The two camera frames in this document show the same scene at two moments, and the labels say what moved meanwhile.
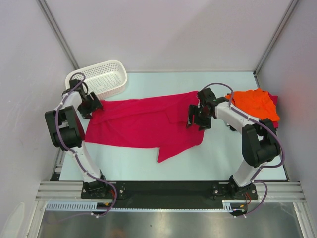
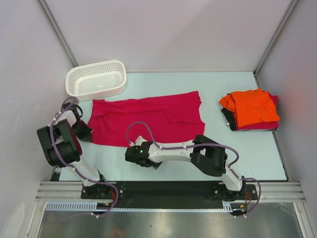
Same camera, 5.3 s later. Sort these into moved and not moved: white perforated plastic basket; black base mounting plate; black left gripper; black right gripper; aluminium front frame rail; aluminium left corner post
Moved: black right gripper; black left gripper
Not moved: aluminium front frame rail; white perforated plastic basket; black base mounting plate; aluminium left corner post
